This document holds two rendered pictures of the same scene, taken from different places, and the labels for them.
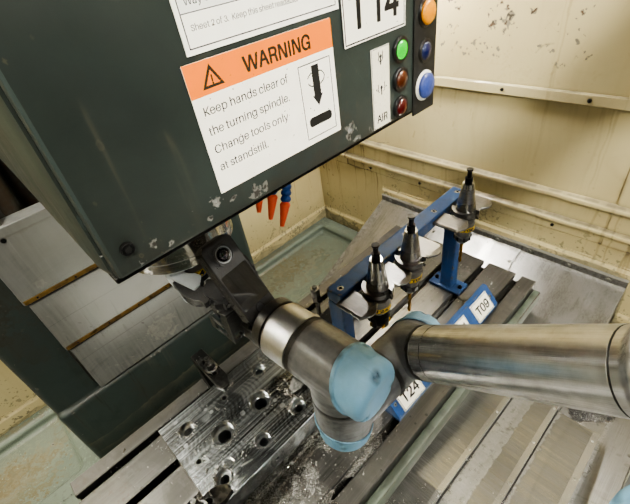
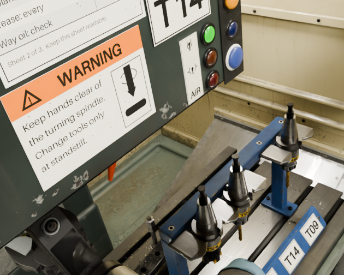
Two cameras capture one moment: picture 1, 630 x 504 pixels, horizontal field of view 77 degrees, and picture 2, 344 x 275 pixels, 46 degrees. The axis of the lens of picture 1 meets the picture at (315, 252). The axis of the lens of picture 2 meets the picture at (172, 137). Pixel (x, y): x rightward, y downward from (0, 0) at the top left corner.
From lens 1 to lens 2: 0.09 m
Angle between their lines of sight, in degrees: 3
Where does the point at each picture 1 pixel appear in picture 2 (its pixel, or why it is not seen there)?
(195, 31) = (12, 66)
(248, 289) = (77, 256)
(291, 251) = (128, 171)
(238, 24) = (52, 51)
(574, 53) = not seen: outside the picture
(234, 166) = (55, 166)
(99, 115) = not seen: outside the picture
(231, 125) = (50, 133)
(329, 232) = (165, 149)
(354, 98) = (167, 83)
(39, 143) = not seen: outside the picture
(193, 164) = (15, 173)
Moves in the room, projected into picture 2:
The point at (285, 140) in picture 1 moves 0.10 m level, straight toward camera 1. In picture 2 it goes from (102, 133) to (109, 201)
